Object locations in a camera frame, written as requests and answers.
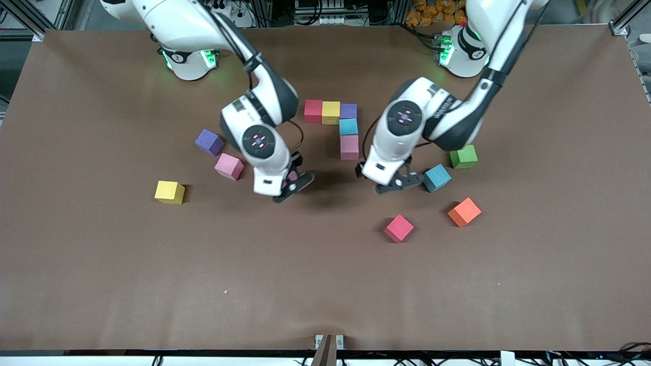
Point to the green foam cube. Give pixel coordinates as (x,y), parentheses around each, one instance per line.
(463,157)

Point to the yellow foam cube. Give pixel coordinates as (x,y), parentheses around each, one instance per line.
(170,192)
(331,112)

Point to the grey electronics unit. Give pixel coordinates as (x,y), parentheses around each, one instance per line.
(325,20)

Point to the metal clamp bracket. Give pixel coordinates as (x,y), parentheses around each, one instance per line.
(328,351)

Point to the purple foam cube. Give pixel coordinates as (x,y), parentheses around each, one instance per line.
(209,142)
(349,110)

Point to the brown paper table cover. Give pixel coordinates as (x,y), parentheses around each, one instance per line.
(325,284)

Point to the red foam cube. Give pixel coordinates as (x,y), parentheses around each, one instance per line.
(313,112)
(398,228)

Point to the orange snack bag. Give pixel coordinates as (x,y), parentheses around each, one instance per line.
(432,12)

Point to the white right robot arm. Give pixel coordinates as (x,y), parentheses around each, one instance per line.
(178,20)

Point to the aluminium frame profile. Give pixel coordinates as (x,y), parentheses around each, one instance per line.
(628,18)
(25,18)

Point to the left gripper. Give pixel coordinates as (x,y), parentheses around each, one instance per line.
(408,166)

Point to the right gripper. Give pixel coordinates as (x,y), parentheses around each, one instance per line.
(295,163)

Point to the blue foam cube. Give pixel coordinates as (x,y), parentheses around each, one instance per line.
(438,178)
(349,127)

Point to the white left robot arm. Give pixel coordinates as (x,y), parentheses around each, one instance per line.
(396,138)

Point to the pink foam cube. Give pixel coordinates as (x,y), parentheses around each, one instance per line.
(229,166)
(350,147)
(293,177)

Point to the orange foam cube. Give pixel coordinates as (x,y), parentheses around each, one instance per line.
(464,212)

